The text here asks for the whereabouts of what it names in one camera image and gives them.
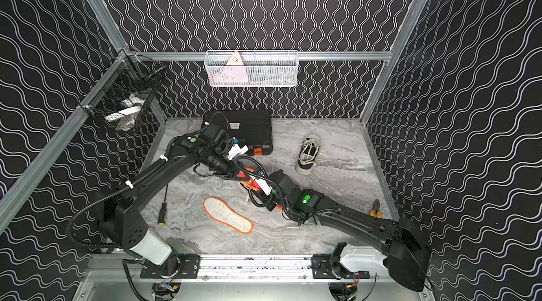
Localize black white sneaker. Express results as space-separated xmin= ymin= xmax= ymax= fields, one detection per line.
xmin=236 ymin=171 xmax=268 ymax=206
xmin=296 ymin=134 xmax=321 ymax=175

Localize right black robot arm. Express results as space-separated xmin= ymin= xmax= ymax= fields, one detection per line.
xmin=259 ymin=171 xmax=430 ymax=292

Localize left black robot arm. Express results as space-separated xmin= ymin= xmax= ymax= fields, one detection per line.
xmin=66 ymin=112 xmax=236 ymax=277

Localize yellow handled pliers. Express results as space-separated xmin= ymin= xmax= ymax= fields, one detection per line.
xmin=369 ymin=199 xmax=383 ymax=219

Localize white insole orange edge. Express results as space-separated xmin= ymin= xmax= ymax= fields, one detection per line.
xmin=203 ymin=197 xmax=254 ymax=235

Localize white wire basket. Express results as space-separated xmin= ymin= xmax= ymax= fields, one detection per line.
xmin=204 ymin=50 xmax=299 ymax=87

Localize pink triangular card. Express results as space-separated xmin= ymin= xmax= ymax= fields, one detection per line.
xmin=220 ymin=51 xmax=249 ymax=84

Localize black plastic tool case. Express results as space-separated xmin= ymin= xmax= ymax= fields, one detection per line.
xmin=203 ymin=109 xmax=273 ymax=156

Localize red patterned insole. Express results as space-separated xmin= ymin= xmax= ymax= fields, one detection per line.
xmin=237 ymin=167 xmax=278 ymax=211

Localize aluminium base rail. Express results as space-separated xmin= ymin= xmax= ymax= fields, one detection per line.
xmin=85 ymin=247 xmax=396 ymax=283

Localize white items in black basket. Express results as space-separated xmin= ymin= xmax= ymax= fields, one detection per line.
xmin=104 ymin=93 xmax=146 ymax=132

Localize yellow black screwdriver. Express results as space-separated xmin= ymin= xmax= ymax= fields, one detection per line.
xmin=158 ymin=185 xmax=169 ymax=226

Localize black wire basket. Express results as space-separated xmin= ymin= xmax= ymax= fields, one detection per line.
xmin=80 ymin=55 xmax=166 ymax=132

